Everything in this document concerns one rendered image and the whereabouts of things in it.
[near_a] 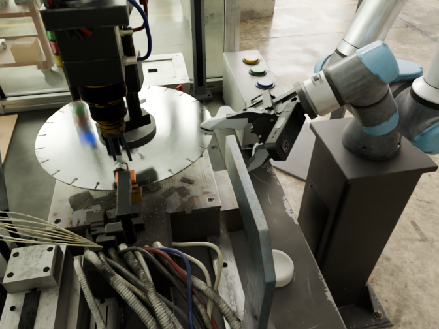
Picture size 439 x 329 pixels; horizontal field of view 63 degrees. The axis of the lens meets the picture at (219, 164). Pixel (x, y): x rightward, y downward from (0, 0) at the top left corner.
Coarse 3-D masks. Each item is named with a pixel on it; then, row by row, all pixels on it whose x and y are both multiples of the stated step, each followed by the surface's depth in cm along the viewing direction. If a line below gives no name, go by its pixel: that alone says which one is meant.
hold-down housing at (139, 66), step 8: (128, 40) 50; (128, 48) 50; (128, 56) 51; (136, 64) 51; (128, 72) 52; (136, 72) 52; (128, 80) 53; (136, 80) 53; (128, 88) 53; (136, 88) 53
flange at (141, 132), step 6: (150, 114) 71; (144, 126) 68; (150, 126) 68; (132, 132) 66; (138, 132) 66; (144, 132) 66; (150, 132) 67; (126, 138) 65; (132, 138) 65; (138, 138) 65; (144, 138) 66; (132, 144) 65
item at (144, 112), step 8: (128, 96) 56; (136, 96) 56; (128, 104) 57; (136, 104) 57; (128, 112) 58; (136, 112) 58; (144, 112) 59; (128, 120) 58; (136, 120) 58; (144, 120) 59; (96, 128) 57; (128, 128) 58; (136, 128) 59; (120, 136) 60; (120, 144) 61; (120, 152) 60
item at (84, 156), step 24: (144, 96) 78; (168, 96) 78; (48, 120) 71; (72, 120) 71; (168, 120) 71; (192, 120) 71; (48, 144) 65; (72, 144) 65; (96, 144) 65; (144, 144) 65; (168, 144) 65; (192, 144) 65; (48, 168) 60; (72, 168) 60; (96, 168) 60; (120, 168) 60; (144, 168) 60; (168, 168) 60
